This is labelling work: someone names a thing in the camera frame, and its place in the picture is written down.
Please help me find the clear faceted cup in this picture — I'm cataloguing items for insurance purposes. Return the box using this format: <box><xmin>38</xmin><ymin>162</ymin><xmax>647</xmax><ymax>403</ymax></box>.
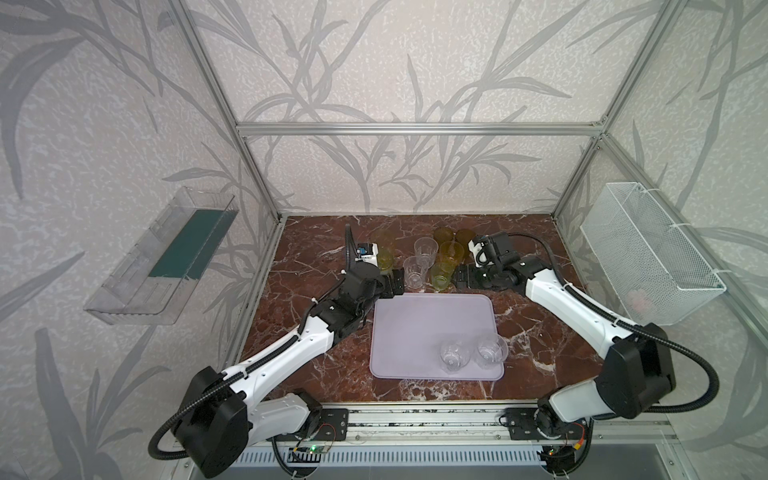
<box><xmin>414</xmin><ymin>237</ymin><xmax>439</xmax><ymax>269</ymax></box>
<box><xmin>403</xmin><ymin>255</ymin><xmax>429</xmax><ymax>291</ymax></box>
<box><xmin>473</xmin><ymin>334</ymin><xmax>509</xmax><ymax>369</ymax></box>
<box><xmin>439</xmin><ymin>340</ymin><xmax>471</xmax><ymax>373</ymax></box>

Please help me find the small green plastic cup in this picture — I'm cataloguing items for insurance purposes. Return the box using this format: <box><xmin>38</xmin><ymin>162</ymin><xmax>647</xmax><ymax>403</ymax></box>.
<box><xmin>430</xmin><ymin>262</ymin><xmax>455</xmax><ymax>292</ymax></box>

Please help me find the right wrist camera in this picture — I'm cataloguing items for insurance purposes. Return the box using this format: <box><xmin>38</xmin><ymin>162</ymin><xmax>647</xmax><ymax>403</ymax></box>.
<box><xmin>468</xmin><ymin>232</ymin><xmax>521</xmax><ymax>269</ymax></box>

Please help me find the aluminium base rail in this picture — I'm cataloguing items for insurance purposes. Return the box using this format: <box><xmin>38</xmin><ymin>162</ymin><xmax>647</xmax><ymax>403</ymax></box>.
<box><xmin>319</xmin><ymin>400</ymin><xmax>680</xmax><ymax>449</ymax></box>

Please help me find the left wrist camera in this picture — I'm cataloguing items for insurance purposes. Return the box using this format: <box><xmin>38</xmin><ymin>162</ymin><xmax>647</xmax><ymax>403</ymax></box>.
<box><xmin>355</xmin><ymin>242</ymin><xmax>379</xmax><ymax>266</ymax></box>

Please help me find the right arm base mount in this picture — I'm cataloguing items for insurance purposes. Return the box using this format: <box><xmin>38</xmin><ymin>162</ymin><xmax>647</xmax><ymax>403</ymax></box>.
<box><xmin>498</xmin><ymin>407</ymin><xmax>587</xmax><ymax>442</ymax></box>

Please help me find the amber dimpled cup left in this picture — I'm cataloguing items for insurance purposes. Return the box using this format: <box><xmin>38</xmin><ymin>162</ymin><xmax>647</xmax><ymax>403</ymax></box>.
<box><xmin>433</xmin><ymin>227</ymin><xmax>455</xmax><ymax>246</ymax></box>

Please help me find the small circuit board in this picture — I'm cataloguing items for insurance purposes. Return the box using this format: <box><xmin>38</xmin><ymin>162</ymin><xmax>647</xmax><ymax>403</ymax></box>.
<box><xmin>291</xmin><ymin>443</ymin><xmax>333</xmax><ymax>457</ymax></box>

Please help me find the amber dimpled cup right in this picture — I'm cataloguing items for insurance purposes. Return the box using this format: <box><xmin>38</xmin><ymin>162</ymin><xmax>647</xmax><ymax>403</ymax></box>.
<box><xmin>454</xmin><ymin>228</ymin><xmax>477</xmax><ymax>250</ymax></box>

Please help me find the aluminium frame crossbar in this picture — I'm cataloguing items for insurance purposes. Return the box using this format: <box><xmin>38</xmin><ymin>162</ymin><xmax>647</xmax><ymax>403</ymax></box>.
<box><xmin>236</xmin><ymin>122</ymin><xmax>603</xmax><ymax>137</ymax></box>

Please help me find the clear plastic wall bin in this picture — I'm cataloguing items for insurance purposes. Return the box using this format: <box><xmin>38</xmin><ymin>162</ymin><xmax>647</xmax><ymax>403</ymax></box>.
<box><xmin>84</xmin><ymin>187</ymin><xmax>239</xmax><ymax>326</ymax></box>

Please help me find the amber dimpled cup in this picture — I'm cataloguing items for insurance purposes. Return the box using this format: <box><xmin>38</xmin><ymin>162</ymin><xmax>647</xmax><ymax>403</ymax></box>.
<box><xmin>454</xmin><ymin>228</ymin><xmax>477</xmax><ymax>250</ymax></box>
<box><xmin>433</xmin><ymin>227</ymin><xmax>455</xmax><ymax>246</ymax></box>

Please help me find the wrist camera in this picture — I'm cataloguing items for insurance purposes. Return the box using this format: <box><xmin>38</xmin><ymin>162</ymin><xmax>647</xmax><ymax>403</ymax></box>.
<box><xmin>355</xmin><ymin>242</ymin><xmax>379</xmax><ymax>266</ymax></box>
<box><xmin>468</xmin><ymin>232</ymin><xmax>521</xmax><ymax>269</ymax></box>

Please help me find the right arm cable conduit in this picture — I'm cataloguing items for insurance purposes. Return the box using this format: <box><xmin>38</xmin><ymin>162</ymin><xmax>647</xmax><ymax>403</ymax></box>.
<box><xmin>509</xmin><ymin>232</ymin><xmax>721</xmax><ymax>415</ymax></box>

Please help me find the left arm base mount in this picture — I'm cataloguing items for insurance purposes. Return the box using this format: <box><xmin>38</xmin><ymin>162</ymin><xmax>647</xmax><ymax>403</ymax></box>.
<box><xmin>292</xmin><ymin>408</ymin><xmax>350</xmax><ymax>441</ymax></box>

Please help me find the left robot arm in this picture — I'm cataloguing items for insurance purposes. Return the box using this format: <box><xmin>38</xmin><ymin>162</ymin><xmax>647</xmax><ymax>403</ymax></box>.
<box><xmin>148</xmin><ymin>262</ymin><xmax>405</xmax><ymax>479</ymax></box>

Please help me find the tall yellow plastic cup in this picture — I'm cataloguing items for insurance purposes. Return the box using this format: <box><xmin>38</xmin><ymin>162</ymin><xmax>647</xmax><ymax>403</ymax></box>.
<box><xmin>371</xmin><ymin>229</ymin><xmax>396</xmax><ymax>275</ymax></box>

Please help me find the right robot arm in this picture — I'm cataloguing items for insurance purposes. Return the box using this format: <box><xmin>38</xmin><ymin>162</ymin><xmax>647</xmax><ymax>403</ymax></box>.
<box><xmin>452</xmin><ymin>256</ymin><xmax>676</xmax><ymax>423</ymax></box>

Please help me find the white wire mesh basket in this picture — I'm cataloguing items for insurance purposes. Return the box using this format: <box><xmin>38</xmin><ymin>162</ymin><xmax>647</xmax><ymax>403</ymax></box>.
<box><xmin>581</xmin><ymin>182</ymin><xmax>727</xmax><ymax>326</ymax></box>

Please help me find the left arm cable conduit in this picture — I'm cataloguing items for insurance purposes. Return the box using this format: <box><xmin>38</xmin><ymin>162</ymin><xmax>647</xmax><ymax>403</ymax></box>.
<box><xmin>147</xmin><ymin>223</ymin><xmax>361</xmax><ymax>462</ymax></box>

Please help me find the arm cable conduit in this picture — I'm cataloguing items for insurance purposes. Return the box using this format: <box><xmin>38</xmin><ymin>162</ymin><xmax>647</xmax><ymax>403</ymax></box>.
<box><xmin>509</xmin><ymin>232</ymin><xmax>721</xmax><ymax>415</ymax></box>
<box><xmin>147</xmin><ymin>223</ymin><xmax>361</xmax><ymax>462</ymax></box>

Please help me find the green pad in bin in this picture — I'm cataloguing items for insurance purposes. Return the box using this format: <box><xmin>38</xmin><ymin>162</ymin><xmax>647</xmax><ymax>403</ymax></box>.
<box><xmin>149</xmin><ymin>209</ymin><xmax>237</xmax><ymax>280</ymax></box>

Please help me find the lilac plastic tray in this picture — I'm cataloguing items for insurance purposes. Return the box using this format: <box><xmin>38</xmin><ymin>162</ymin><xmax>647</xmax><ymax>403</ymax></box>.
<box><xmin>369</xmin><ymin>293</ymin><xmax>504</xmax><ymax>382</ymax></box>

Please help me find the yellow transparent plastic cup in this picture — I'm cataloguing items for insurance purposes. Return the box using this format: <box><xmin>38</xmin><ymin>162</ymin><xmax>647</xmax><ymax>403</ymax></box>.
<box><xmin>436</xmin><ymin>240</ymin><xmax>466</xmax><ymax>269</ymax></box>

